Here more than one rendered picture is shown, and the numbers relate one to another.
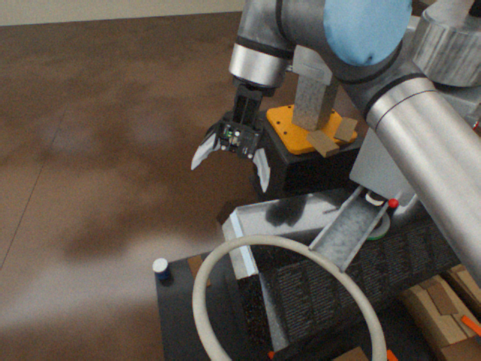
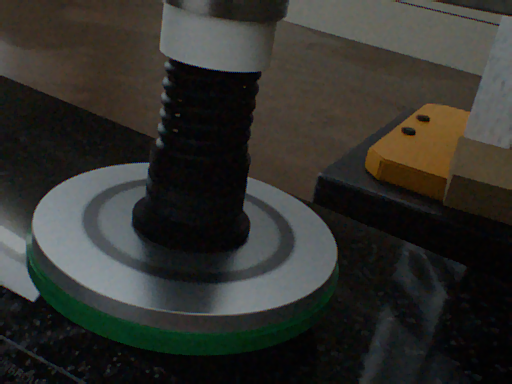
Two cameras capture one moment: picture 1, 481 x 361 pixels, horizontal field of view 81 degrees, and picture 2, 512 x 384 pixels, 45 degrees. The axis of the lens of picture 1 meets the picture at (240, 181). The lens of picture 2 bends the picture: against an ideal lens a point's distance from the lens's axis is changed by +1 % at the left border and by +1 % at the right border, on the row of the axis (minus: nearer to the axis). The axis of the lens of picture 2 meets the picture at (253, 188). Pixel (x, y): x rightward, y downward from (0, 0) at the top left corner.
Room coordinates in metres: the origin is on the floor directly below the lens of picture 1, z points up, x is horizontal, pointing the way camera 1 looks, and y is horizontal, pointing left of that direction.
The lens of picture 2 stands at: (0.48, -0.85, 1.12)
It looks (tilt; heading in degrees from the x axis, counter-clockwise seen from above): 24 degrees down; 41
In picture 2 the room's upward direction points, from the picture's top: 10 degrees clockwise
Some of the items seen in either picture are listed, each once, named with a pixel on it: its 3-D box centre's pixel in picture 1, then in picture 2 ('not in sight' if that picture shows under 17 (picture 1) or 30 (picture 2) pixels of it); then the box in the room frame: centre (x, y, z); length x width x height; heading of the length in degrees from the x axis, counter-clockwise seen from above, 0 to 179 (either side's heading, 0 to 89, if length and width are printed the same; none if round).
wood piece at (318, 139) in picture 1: (322, 143); (484, 176); (1.37, -0.52, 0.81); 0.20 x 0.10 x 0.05; 26
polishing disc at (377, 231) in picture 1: (364, 216); (190, 230); (0.74, -0.56, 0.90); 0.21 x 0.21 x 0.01
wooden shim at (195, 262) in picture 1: (198, 271); not in sight; (0.89, 0.30, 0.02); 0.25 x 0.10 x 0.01; 24
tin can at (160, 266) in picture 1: (161, 268); not in sight; (0.88, 0.55, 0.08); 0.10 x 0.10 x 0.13
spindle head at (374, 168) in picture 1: (415, 128); not in sight; (0.80, -0.62, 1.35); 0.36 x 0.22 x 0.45; 138
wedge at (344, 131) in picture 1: (346, 128); not in sight; (1.52, -0.70, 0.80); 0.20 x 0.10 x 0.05; 152
